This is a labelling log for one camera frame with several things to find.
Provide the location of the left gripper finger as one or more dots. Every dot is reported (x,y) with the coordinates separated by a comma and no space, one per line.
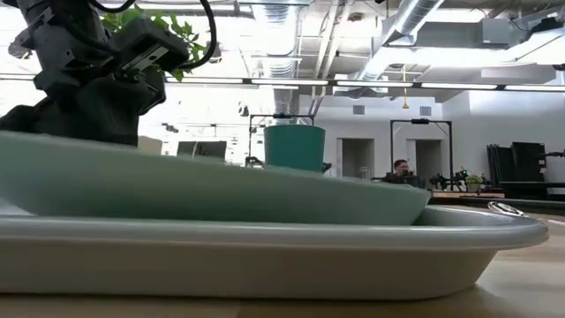
(44,117)
(115,110)

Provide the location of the light green plate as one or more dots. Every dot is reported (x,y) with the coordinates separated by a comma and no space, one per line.
(198,194)

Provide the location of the dark green cup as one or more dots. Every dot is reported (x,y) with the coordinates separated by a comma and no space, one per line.
(293,148)

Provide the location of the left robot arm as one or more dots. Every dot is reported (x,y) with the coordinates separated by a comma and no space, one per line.
(53,17)

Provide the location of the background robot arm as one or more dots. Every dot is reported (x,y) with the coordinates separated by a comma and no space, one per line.
(446,180)

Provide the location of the grey plastic tray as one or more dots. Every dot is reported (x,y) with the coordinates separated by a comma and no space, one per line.
(265,265)

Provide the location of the green leafy plant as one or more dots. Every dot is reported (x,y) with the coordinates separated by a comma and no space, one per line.
(181,28)

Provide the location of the beige box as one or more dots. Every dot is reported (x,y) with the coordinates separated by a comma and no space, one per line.
(150,145)

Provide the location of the ceiling light strip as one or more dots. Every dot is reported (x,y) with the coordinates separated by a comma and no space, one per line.
(203,80)
(374,84)
(534,88)
(289,82)
(459,86)

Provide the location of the dark monitor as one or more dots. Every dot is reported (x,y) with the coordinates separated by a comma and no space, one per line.
(201,149)

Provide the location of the yellow hanging pendant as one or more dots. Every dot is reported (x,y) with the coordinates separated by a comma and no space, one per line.
(405,105)

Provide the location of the person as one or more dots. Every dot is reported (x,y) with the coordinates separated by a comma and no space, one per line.
(401,170)

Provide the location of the background wooden table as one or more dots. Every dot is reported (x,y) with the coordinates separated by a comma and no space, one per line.
(468,194)

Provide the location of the small potted plant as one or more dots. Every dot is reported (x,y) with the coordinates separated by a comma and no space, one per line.
(474,181)

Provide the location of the black stacked panels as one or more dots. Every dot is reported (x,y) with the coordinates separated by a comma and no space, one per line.
(525,161)

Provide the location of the silver ventilation duct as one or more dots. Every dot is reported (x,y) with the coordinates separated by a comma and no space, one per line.
(410,22)
(282,26)

